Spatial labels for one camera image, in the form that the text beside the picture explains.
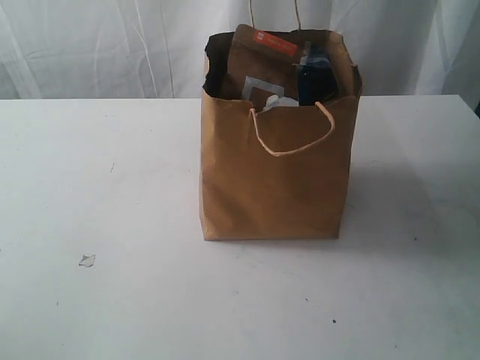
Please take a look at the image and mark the white paper bits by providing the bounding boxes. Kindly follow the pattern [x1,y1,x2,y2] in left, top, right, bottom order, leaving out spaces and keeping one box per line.
[262,94,280,111]

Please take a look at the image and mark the brown snack pouch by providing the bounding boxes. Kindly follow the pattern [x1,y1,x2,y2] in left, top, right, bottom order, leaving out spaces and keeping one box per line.
[220,24,301,104]

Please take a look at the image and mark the long spaghetti packet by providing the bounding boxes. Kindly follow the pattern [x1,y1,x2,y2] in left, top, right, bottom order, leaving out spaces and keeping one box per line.
[296,41,338,106]

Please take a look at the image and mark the white blue milk carton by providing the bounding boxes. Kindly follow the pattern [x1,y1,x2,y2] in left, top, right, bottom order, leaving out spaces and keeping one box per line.
[277,97,299,107]

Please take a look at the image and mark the brown paper bag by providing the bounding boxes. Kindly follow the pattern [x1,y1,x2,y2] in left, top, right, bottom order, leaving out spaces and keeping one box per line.
[199,27,362,241]

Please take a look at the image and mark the small torn paper scrap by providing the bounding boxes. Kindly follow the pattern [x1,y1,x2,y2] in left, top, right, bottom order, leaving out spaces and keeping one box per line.
[78,254,96,268]

